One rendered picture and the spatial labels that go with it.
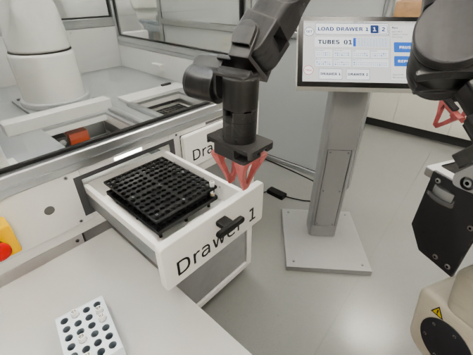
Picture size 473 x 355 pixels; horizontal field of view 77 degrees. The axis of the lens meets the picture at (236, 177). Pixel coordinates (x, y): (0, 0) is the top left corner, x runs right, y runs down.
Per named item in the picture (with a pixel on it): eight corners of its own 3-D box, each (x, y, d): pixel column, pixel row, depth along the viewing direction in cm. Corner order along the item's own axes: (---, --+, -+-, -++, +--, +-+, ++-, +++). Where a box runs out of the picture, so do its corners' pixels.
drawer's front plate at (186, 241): (262, 218, 75) (264, 182, 69) (167, 292, 57) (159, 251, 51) (256, 215, 76) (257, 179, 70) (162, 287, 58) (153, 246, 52)
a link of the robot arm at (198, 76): (260, 18, 42) (279, 51, 50) (197, 13, 47) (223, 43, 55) (229, 98, 42) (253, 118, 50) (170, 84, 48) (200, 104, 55)
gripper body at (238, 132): (230, 133, 57) (230, 95, 53) (273, 150, 52) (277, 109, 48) (205, 144, 53) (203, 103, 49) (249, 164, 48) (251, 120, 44)
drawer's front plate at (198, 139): (246, 140, 113) (247, 112, 107) (186, 170, 95) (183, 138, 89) (243, 139, 114) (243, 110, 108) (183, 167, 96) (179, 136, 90)
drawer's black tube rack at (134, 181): (217, 206, 76) (217, 185, 72) (160, 244, 65) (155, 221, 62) (165, 175, 89) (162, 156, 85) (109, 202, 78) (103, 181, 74)
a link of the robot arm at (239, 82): (246, 75, 42) (267, 68, 46) (208, 68, 45) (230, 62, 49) (245, 122, 46) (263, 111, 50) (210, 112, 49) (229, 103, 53)
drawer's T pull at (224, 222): (245, 221, 62) (245, 216, 61) (219, 240, 57) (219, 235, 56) (232, 213, 64) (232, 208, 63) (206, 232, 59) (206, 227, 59)
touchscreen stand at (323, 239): (370, 275, 161) (440, 83, 106) (286, 270, 163) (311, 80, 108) (348, 215, 203) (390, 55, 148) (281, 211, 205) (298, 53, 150)
